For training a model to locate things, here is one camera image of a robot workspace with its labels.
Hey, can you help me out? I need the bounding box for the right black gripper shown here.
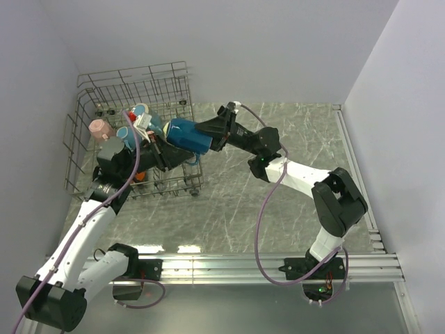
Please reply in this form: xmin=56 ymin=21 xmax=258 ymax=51
xmin=190 ymin=109 xmax=261 ymax=157

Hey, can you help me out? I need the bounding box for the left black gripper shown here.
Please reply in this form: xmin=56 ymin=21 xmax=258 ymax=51
xmin=120 ymin=132 xmax=193 ymax=180

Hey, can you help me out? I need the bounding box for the dark blue white-inside mug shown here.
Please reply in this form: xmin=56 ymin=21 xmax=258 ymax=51
xmin=163 ymin=118 xmax=212 ymax=166

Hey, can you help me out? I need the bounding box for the orange enamel mug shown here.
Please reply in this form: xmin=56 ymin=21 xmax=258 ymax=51
xmin=133 ymin=172 xmax=146 ymax=183

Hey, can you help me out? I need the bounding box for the blue patterned mug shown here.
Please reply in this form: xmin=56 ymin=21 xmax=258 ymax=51
xmin=116 ymin=126 xmax=136 ymax=151

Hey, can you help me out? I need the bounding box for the light blue yellow-inside mug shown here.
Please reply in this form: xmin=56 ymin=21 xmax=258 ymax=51
xmin=130 ymin=103 xmax=163 ymax=136

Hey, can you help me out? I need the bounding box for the light pink mug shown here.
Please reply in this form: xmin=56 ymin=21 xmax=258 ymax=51
xmin=88 ymin=119 xmax=115 ymax=143

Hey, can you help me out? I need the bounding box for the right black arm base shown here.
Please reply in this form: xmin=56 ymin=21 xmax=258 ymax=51
xmin=278 ymin=257 xmax=346 ymax=280

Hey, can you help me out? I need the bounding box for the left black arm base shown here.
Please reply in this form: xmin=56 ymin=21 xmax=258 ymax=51
xmin=136 ymin=259 xmax=163 ymax=281

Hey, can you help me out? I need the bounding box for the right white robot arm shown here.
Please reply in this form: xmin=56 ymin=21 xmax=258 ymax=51
xmin=194 ymin=102 xmax=369 ymax=278

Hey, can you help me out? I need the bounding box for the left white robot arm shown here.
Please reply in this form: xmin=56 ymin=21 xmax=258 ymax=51
xmin=16 ymin=137 xmax=195 ymax=332

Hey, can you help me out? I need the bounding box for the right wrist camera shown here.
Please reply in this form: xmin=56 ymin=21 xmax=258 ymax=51
xmin=227 ymin=101 xmax=241 ymax=109

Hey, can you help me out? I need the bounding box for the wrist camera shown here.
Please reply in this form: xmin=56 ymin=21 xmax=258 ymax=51
xmin=129 ymin=112 xmax=151 ymax=142
xmin=227 ymin=101 xmax=241 ymax=109

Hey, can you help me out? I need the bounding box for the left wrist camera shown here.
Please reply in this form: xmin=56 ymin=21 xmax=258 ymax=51
xmin=129 ymin=112 xmax=151 ymax=142

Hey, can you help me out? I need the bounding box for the grey wire dish rack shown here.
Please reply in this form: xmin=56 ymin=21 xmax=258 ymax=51
xmin=63 ymin=61 xmax=195 ymax=199

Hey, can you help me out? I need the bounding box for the aluminium mounting rail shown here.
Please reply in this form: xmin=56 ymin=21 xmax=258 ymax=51
xmin=140 ymin=253 xmax=405 ymax=285

